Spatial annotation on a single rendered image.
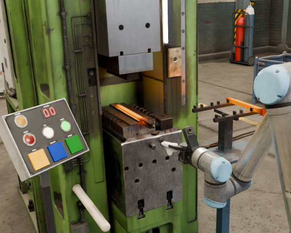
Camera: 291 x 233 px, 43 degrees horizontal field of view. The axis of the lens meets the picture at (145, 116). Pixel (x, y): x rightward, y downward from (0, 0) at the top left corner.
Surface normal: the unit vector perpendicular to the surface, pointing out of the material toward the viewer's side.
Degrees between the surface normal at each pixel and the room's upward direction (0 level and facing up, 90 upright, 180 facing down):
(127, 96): 90
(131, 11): 90
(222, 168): 85
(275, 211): 0
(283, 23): 90
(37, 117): 60
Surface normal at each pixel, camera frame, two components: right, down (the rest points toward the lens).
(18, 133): 0.67, -0.34
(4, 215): -0.04, -0.95
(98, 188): 0.47, 0.25
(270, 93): -0.81, 0.08
